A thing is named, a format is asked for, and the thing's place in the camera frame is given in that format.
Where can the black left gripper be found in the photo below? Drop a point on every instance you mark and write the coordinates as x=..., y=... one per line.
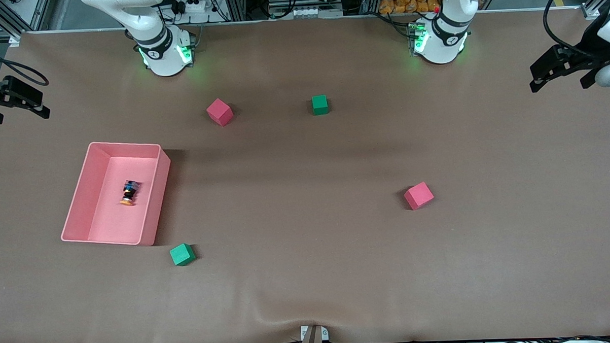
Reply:
x=576, y=60

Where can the pink foam cube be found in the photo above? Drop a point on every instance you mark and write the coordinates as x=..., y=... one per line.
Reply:
x=418, y=196
x=219, y=112

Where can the pink plastic bin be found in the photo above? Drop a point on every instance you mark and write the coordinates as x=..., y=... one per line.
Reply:
x=104, y=224

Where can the white power strip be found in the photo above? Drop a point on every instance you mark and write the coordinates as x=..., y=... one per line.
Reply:
x=192, y=7

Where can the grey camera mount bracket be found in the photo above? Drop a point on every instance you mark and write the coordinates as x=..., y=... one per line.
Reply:
x=312, y=341

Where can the brown table cover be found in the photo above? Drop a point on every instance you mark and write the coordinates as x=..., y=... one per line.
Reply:
x=307, y=242

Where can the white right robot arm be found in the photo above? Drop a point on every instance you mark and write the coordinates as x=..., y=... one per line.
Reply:
x=161, y=54

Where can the green foam cube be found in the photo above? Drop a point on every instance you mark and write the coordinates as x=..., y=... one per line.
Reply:
x=181, y=255
x=320, y=105

